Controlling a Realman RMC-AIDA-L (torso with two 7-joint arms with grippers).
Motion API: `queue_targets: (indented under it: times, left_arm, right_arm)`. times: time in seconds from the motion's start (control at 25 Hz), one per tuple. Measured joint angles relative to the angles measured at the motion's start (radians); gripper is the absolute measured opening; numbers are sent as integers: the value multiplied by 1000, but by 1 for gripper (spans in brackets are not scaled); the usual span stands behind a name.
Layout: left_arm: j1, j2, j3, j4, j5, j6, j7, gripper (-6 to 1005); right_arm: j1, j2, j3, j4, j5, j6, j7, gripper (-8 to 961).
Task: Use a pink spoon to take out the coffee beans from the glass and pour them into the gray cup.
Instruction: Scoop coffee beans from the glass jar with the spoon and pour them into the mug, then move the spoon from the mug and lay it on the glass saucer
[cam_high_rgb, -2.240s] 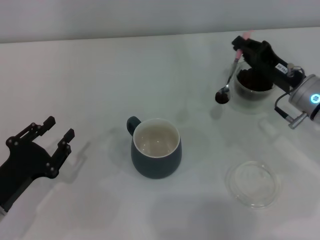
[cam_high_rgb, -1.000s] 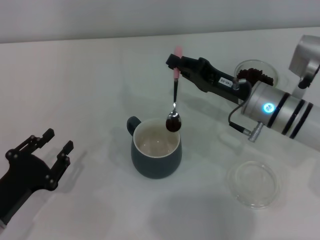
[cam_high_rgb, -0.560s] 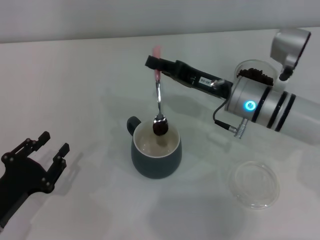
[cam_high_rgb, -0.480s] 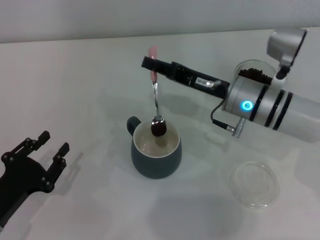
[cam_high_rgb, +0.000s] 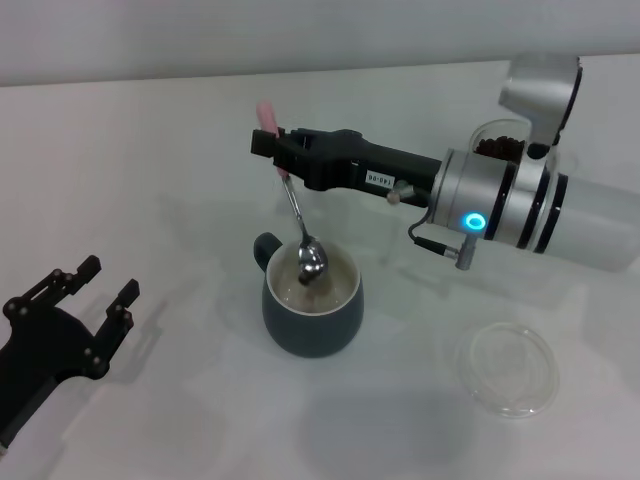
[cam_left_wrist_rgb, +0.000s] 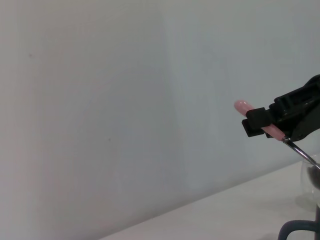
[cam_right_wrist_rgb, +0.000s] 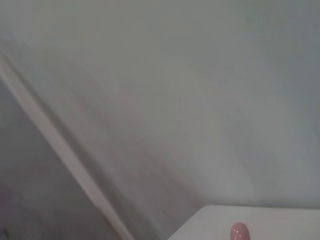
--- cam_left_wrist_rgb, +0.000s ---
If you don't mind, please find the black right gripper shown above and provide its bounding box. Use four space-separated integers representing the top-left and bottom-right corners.
241 74 320 142

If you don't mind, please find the pink handled metal spoon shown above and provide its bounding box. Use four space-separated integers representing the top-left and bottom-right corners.
233 99 320 171

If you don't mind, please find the dark teal ceramic mug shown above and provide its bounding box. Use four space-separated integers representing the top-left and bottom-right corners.
278 202 320 240

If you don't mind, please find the clear glass cup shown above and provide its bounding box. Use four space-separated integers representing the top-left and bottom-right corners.
301 154 320 201

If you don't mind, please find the coffee beans pile in glass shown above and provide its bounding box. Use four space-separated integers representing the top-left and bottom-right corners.
307 166 320 191

